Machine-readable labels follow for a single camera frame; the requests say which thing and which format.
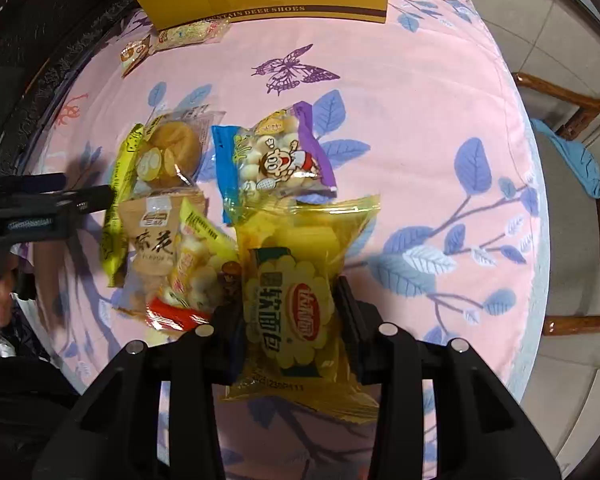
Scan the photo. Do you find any small red white packet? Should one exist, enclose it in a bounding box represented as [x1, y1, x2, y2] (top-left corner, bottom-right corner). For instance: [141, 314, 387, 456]
[120, 35, 150, 78]

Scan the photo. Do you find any blue cloth on chair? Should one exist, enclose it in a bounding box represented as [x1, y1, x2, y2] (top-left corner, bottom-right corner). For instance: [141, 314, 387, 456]
[531, 118, 600, 200]

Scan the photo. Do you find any red-base ball snack packet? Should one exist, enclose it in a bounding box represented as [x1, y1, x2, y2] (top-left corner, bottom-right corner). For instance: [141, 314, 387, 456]
[146, 198, 242, 333]

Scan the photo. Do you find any wooden armchair grey cushion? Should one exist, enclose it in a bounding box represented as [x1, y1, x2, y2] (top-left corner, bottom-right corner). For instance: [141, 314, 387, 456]
[511, 71, 600, 337]

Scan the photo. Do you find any round cake packet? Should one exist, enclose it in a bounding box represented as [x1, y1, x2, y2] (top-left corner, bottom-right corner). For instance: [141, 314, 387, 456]
[135, 105, 225, 190]

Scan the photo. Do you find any yellow corn bar packet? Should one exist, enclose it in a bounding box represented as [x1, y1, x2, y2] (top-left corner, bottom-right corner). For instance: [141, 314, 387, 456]
[149, 18, 232, 54]

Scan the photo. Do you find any cartoon boy ball snack packet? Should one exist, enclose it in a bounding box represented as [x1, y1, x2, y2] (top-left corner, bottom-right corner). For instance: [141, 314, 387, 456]
[211, 101, 337, 224]

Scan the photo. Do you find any brown peanut packet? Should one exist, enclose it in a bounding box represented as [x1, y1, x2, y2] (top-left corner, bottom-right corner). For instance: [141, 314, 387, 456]
[119, 188, 207, 313]

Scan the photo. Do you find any person's left hand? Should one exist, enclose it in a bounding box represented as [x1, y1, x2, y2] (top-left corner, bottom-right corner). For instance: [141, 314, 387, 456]
[0, 255, 18, 328]

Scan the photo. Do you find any dark carved wooden cabinet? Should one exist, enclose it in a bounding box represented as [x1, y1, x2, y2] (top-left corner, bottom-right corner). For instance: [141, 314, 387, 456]
[0, 0, 136, 176]

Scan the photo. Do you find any yellow soft bread packet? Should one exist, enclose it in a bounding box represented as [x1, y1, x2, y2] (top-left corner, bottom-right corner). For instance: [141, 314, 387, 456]
[225, 195, 380, 424]

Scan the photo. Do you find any yellow-green stick packet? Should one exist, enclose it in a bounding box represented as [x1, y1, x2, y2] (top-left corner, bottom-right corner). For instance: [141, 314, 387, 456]
[99, 124, 144, 287]

